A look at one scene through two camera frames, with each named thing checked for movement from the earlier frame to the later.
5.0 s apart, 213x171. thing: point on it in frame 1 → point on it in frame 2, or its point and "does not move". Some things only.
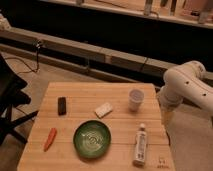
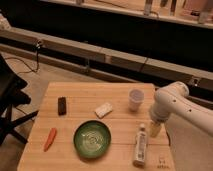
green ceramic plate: x=92 y=139 does not move
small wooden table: x=98 y=126 does not move
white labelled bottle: x=140 y=146 does not move
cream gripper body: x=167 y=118 → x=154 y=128
